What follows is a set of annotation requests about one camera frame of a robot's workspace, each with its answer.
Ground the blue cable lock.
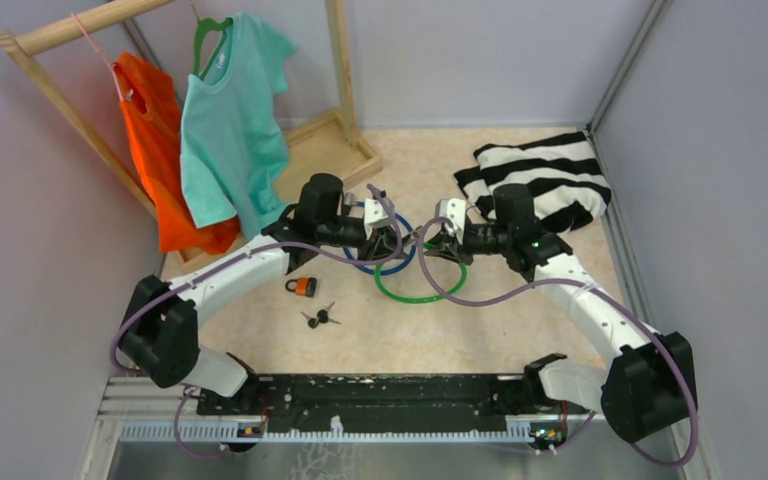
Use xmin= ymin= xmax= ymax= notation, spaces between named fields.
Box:
xmin=341 ymin=193 xmax=417 ymax=276

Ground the black white striped cloth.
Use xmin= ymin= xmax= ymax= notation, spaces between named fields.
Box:
xmin=454 ymin=131 xmax=613 ymax=233

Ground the teal t-shirt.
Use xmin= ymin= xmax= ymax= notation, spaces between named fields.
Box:
xmin=180 ymin=12 xmax=296 ymax=237

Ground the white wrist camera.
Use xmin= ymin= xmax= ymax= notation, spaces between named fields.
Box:
xmin=363 ymin=198 xmax=393 ymax=232
xmin=435 ymin=198 xmax=467 ymax=243

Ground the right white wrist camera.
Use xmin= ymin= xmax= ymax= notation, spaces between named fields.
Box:
xmin=435 ymin=198 xmax=467 ymax=243

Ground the black keys bunch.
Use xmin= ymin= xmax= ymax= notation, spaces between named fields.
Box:
xmin=301 ymin=302 xmax=341 ymax=329

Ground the green cable lock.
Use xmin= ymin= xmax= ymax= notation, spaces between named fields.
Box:
xmin=372 ymin=246 xmax=468 ymax=305

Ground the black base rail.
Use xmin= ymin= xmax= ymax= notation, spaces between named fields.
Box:
xmin=197 ymin=374 xmax=585 ymax=434

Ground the orange garment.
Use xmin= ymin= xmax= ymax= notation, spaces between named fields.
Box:
xmin=113 ymin=52 xmax=240 ymax=255

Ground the wooden clothes rack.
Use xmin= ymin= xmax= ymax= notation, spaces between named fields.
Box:
xmin=0 ymin=0 xmax=384 ymax=273

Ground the orange padlock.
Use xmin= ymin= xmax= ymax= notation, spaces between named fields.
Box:
xmin=284 ymin=277 xmax=319 ymax=298

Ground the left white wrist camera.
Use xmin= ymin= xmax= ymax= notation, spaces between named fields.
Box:
xmin=363 ymin=198 xmax=393 ymax=232

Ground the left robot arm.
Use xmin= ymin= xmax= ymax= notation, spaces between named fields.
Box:
xmin=109 ymin=173 xmax=405 ymax=414

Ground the green hanger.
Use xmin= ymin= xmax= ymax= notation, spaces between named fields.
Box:
xmin=191 ymin=15 xmax=234 ymax=77

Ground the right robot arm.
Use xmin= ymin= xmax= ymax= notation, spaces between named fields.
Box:
xmin=426 ymin=185 xmax=698 ymax=444

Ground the pink hanger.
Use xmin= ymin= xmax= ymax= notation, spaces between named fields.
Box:
xmin=70 ymin=13 xmax=126 ymax=102

